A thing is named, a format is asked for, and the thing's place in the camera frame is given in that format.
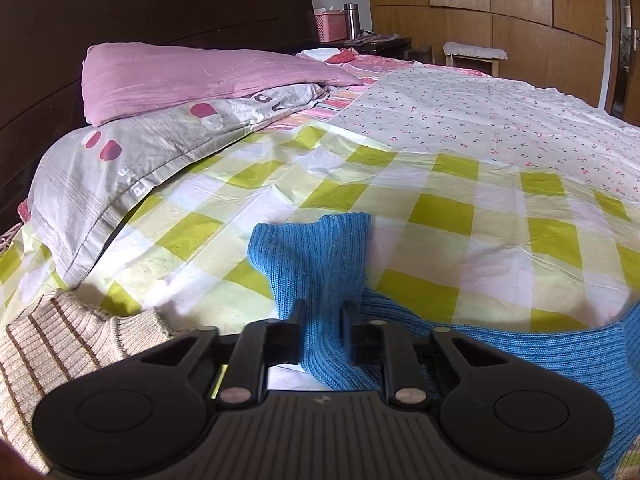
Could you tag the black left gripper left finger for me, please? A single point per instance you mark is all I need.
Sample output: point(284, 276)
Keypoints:
point(261, 345)

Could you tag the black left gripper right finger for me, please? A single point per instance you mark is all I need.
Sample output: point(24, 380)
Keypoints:
point(388, 347)

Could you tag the blue ribbed knit sweater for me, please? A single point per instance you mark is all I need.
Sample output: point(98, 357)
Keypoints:
point(324, 264)

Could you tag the green checkered bed sheet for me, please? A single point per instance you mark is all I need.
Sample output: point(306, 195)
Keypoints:
point(454, 239)

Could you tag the beige striped knit garment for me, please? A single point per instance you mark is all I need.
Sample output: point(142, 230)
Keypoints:
point(52, 342)

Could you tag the white floral quilt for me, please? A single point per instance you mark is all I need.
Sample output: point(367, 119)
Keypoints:
point(427, 108)

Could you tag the grey patterned pillow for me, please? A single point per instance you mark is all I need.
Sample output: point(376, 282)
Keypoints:
point(90, 179)

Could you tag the dark bedside table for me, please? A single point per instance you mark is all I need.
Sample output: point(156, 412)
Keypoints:
point(400, 48)

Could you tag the wooden stool with cushion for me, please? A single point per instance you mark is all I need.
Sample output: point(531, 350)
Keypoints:
point(455, 52)

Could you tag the pink pillow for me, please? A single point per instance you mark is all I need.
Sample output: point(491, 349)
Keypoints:
point(123, 79)

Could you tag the steel thermos cup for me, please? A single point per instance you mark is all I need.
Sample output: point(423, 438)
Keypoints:
point(352, 20)

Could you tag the pink storage basket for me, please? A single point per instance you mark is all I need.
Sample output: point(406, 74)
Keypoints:
point(331, 26)

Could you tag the wooden wardrobe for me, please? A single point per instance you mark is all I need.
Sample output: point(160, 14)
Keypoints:
point(548, 43)

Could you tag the dark wooden headboard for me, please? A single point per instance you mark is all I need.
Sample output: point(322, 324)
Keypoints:
point(43, 44)

